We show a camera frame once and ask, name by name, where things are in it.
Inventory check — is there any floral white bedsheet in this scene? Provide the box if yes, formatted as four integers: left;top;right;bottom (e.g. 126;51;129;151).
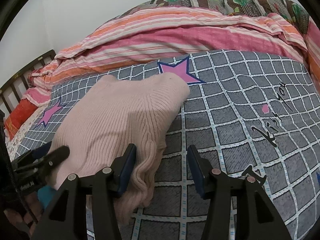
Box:
5;105;47;161

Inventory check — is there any pink orange striped duvet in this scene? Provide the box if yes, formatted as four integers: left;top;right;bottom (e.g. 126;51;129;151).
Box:
23;7;319;106

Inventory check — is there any person's left hand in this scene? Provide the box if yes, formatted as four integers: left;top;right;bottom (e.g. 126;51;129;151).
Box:
4;192;43;238

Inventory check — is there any red pillow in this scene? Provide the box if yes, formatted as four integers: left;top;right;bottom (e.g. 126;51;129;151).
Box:
4;99;38;140

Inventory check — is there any pink knitted sweater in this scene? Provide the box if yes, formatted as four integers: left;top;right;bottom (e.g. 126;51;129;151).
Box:
48;73;190;224

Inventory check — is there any grey checked star bedsheet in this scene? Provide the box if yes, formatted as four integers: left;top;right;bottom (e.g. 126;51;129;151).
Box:
13;49;320;240

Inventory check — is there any dark wooden headboard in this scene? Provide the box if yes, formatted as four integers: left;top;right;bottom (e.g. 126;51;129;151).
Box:
1;49;56;114

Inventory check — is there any floral patchwork blanket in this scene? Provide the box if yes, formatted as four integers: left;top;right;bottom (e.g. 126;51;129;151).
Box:
117;0;310;34

